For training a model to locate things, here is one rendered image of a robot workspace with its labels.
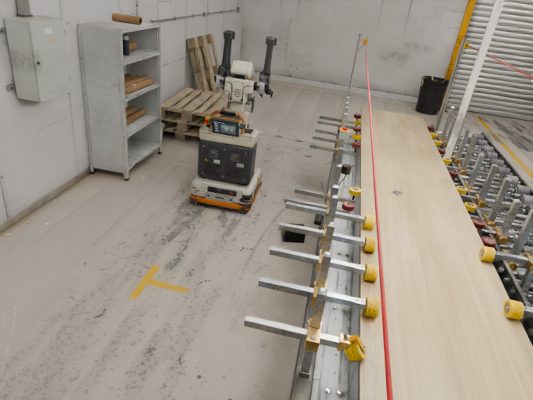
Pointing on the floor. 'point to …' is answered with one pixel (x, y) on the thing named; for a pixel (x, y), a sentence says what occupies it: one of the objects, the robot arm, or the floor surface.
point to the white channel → (474, 76)
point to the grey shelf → (116, 61)
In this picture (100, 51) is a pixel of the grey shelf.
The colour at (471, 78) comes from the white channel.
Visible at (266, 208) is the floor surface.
